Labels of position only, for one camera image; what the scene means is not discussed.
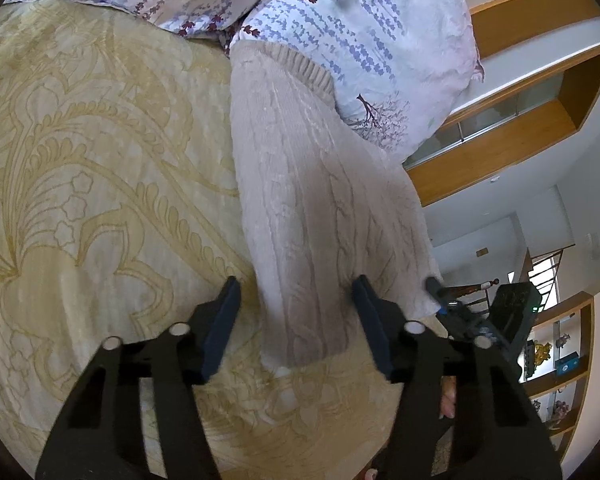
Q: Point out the wooden wall shelf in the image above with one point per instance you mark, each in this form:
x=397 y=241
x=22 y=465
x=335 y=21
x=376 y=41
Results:
x=560 y=385

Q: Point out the person's right hand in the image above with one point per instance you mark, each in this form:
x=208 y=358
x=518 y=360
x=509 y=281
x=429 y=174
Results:
x=448 y=400

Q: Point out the yellow figurine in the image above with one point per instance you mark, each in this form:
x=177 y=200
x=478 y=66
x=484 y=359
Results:
x=542 y=352

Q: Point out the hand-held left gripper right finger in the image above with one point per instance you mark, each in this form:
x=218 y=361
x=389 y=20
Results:
x=375 y=325

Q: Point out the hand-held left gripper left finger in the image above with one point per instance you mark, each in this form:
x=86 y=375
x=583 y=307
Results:
x=220 y=330

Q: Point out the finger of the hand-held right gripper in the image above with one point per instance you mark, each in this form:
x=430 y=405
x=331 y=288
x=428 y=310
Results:
x=440 y=292

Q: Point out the yellow patterned bedspread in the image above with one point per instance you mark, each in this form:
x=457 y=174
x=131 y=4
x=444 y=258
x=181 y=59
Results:
x=80 y=160

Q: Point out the window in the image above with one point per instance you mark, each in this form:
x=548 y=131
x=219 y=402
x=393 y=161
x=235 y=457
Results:
x=555 y=275

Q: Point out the blue box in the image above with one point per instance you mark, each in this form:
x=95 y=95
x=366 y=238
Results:
x=567 y=365

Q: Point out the floral pillow with tree print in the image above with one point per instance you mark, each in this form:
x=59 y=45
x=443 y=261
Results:
x=380 y=35

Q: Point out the wooden wardrobe with glass doors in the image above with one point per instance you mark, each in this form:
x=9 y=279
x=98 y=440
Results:
x=505 y=145

